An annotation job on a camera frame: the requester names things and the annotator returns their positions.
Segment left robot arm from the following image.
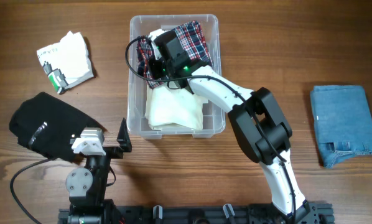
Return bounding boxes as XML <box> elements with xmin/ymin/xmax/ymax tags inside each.
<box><xmin>58</xmin><ymin>119</ymin><xmax>132</xmax><ymax>224</ymax></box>

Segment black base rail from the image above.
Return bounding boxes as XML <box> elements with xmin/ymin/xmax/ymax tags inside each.
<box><xmin>58</xmin><ymin>202</ymin><xmax>335</xmax><ymax>224</ymax></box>

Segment clear plastic storage bin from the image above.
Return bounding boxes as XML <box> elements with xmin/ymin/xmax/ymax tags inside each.
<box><xmin>127</xmin><ymin>14</ymin><xmax>226</xmax><ymax>139</ymax></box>

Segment white printed folded shirt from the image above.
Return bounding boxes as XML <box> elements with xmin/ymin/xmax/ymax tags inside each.
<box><xmin>36</xmin><ymin>31</ymin><xmax>94</xmax><ymax>95</ymax></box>

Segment cream folded cloth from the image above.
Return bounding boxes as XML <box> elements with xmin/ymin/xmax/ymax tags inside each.
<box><xmin>144</xmin><ymin>28</ymin><xmax>209</xmax><ymax>131</ymax></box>

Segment black folded garment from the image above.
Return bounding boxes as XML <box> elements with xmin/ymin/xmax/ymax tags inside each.
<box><xmin>9</xmin><ymin>92</ymin><xmax>101</xmax><ymax>162</ymax></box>

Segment red navy plaid shirt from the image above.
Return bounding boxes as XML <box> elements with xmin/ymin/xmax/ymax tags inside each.
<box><xmin>135</xmin><ymin>21</ymin><xmax>213</xmax><ymax>82</ymax></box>

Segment blue denim jeans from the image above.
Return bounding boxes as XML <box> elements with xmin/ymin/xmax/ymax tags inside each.
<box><xmin>310</xmin><ymin>85</ymin><xmax>372</xmax><ymax>169</ymax></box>

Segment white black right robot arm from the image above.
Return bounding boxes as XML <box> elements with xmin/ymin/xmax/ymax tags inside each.
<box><xmin>147</xmin><ymin>58</ymin><xmax>309</xmax><ymax>223</ymax></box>

